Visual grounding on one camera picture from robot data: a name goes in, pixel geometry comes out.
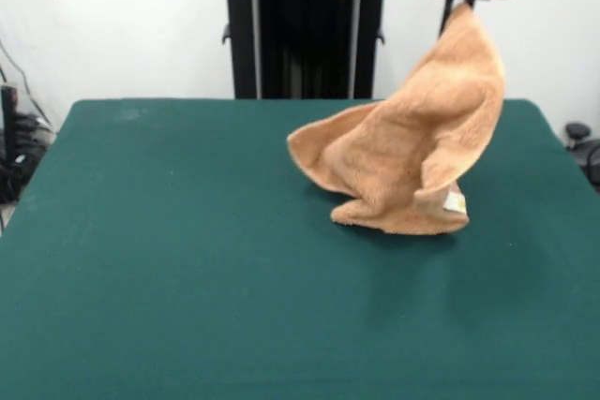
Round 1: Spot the dark green table cloth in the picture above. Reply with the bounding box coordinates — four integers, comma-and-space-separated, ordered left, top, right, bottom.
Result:
0, 97, 600, 400

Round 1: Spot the black robot pedestal with handle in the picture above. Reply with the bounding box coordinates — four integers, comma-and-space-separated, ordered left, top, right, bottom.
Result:
208, 0, 404, 100

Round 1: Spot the tan terry towel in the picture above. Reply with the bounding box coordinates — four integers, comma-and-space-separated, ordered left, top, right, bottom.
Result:
286, 2, 507, 236

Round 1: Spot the black cable bundle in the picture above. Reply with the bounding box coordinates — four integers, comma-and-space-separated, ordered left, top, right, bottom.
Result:
0, 38, 58, 205

